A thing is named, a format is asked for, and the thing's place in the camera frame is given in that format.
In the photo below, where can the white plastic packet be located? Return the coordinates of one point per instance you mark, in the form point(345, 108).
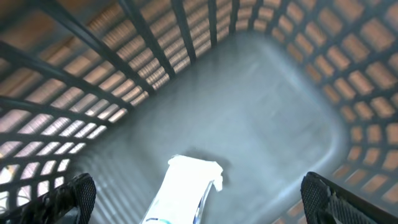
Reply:
point(184, 190)

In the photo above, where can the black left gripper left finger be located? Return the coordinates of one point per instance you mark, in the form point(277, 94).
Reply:
point(72, 202)

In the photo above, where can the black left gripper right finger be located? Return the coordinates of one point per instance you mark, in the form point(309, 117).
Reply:
point(325, 202)

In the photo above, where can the grey plastic basket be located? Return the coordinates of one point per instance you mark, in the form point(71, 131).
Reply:
point(269, 90)

